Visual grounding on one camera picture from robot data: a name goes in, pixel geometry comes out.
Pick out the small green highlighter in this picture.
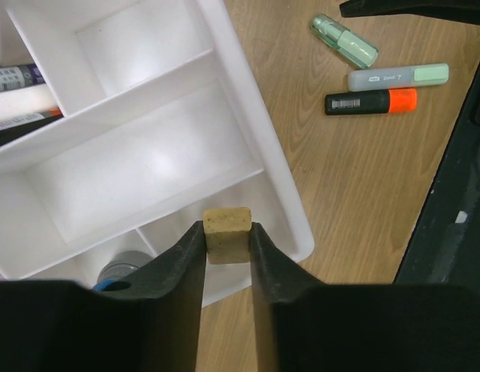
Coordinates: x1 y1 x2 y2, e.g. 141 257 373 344
310 14 378 69

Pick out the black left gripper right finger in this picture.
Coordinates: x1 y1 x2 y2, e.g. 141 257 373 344
249 223 480 371

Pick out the small tan eraser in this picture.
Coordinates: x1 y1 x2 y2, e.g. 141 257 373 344
202 207 252 265

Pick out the red clear pen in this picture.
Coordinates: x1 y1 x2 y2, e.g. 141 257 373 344
0 109 64 134

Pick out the grey green highlighter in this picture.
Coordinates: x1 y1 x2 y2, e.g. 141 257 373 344
347 63 450 92

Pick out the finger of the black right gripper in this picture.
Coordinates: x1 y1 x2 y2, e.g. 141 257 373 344
340 0 480 25

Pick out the black orange highlighter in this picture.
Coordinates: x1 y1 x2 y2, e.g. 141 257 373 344
324 88 418 115

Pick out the white drawer organizer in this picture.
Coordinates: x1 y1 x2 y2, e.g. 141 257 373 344
0 1 314 286

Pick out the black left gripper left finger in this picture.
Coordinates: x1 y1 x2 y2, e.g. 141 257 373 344
0 221 206 371

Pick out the blue grey glue stick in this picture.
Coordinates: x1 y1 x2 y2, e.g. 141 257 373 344
93 250 152 291

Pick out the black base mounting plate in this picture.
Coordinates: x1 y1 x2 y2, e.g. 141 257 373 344
395 63 480 294

